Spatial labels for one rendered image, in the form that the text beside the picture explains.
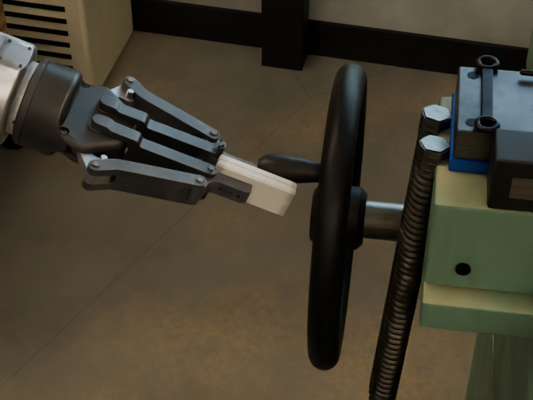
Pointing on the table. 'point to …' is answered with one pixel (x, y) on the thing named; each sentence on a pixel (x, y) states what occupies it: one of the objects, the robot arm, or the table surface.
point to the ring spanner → (487, 94)
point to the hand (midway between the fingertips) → (252, 185)
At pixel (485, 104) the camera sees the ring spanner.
